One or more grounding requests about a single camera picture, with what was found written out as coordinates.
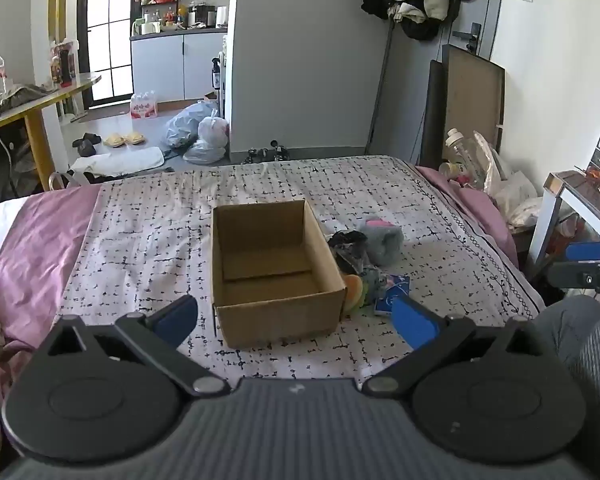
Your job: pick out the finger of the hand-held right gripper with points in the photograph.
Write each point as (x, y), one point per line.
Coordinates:
(592, 251)
(575, 275)

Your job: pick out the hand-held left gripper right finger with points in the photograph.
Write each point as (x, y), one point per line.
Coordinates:
(414, 323)

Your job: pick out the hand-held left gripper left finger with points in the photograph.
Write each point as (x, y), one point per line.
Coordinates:
(176, 318)

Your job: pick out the grey plush with pink heart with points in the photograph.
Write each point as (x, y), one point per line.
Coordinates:
(382, 240)

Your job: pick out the brown cardboard box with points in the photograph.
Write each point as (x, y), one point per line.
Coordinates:
(275, 265)

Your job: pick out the blue packet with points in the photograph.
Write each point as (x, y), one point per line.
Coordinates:
(392, 294)

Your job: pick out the person's grey trouser leg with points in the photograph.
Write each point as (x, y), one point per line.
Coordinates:
(560, 330)

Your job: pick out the white side table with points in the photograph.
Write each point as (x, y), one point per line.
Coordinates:
(575, 195)

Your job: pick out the orange and green round plush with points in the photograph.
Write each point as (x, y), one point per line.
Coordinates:
(352, 295)

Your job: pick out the black-and-white printed bed sheet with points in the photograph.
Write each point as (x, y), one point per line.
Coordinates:
(150, 240)

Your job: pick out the black item in clear bag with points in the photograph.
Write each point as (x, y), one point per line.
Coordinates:
(347, 247)

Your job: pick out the pile of white plastic bags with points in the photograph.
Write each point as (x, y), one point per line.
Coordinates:
(510, 185)

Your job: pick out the paper cup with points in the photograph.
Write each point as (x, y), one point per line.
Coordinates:
(450, 170)

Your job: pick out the clear bottle with white cap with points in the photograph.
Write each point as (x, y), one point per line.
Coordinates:
(462, 152)

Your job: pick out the white floor mat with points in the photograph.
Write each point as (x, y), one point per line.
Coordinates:
(120, 160)

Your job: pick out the plain white plastic bag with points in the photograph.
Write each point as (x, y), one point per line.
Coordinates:
(205, 152)

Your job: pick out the yellow slipper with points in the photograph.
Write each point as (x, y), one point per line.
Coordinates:
(114, 139)
(134, 137)

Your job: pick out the black sandals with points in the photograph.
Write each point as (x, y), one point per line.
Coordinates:
(267, 152)

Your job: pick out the grey-blue plastic bag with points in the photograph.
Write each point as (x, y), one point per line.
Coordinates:
(185, 125)

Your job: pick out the brown board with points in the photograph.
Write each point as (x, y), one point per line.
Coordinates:
(472, 95)

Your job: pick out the black board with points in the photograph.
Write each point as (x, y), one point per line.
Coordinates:
(432, 115)

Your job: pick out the pack of water bottles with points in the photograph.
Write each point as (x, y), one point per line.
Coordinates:
(145, 106)

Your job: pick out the grey pole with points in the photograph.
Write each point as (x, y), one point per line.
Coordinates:
(380, 85)

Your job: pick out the yellow table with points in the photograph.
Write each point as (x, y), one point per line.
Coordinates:
(32, 125)

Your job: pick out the dark spray bottle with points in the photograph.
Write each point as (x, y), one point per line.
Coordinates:
(215, 74)

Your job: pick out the white kitchen cabinet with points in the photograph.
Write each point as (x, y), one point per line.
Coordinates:
(175, 67)

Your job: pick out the grey door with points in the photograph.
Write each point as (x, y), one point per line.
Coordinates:
(482, 5)

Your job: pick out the dark cloth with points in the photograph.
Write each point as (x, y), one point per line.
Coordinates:
(15, 97)

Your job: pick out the red snack packets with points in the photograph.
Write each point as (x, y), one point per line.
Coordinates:
(62, 62)

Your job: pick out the black-framed glass door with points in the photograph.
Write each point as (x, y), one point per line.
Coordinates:
(107, 30)

